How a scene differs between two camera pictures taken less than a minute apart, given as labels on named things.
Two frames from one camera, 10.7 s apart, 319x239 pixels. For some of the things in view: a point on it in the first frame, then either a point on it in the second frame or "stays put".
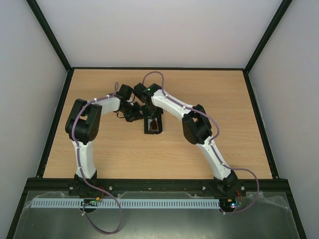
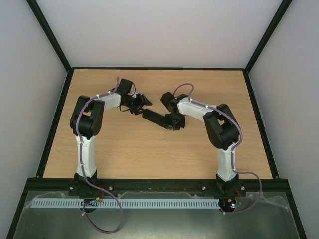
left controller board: [90, 202] stays put
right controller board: [228, 204] stays put
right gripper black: [152, 112] -> [166, 121]
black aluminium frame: [42, 183] stays put
